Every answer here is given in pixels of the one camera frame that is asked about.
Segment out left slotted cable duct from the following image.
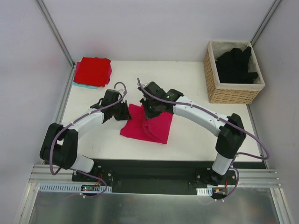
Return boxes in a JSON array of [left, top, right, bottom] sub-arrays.
[[39, 183, 112, 194]]

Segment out teal t shirt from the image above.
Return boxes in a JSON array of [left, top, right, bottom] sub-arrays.
[[72, 81, 98, 89]]

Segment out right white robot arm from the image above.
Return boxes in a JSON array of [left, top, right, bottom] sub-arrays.
[[138, 87, 246, 186]]

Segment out left aluminium frame post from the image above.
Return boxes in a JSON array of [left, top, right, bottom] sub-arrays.
[[35, 0, 75, 68]]

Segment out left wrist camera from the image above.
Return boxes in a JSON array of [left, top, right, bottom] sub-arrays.
[[101, 89, 121, 106]]

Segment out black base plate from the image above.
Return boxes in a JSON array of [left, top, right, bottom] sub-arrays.
[[71, 158, 238, 194]]

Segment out right aluminium frame post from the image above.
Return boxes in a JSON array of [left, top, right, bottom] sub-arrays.
[[250, 0, 283, 46]]

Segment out black clothes in basket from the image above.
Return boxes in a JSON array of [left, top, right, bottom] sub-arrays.
[[215, 47, 258, 84]]

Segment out slotted cable duct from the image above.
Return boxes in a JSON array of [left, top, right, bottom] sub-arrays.
[[39, 183, 112, 194], [196, 188, 227, 196]]

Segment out magenta t shirt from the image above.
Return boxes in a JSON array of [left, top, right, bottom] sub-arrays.
[[120, 104, 173, 144]]

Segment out right slotted cable duct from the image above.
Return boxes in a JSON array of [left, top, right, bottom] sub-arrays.
[[196, 188, 227, 196]]

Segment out red t shirt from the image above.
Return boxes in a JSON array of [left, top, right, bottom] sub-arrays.
[[74, 57, 111, 87]]

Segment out aluminium frame post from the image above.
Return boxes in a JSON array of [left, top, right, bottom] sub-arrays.
[[250, 0, 283, 46], [35, 0, 75, 68]]

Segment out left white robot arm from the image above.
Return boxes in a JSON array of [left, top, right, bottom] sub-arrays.
[[40, 101, 131, 182]]

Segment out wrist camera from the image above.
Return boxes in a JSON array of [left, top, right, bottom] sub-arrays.
[[101, 89, 121, 106], [144, 81, 166, 98]]

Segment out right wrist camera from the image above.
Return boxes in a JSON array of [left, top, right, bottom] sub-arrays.
[[144, 81, 166, 98]]

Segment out wicker basket with liner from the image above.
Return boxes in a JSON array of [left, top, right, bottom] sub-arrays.
[[204, 41, 265, 104]]

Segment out aluminium front rail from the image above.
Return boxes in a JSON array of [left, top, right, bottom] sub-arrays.
[[29, 164, 282, 188]]

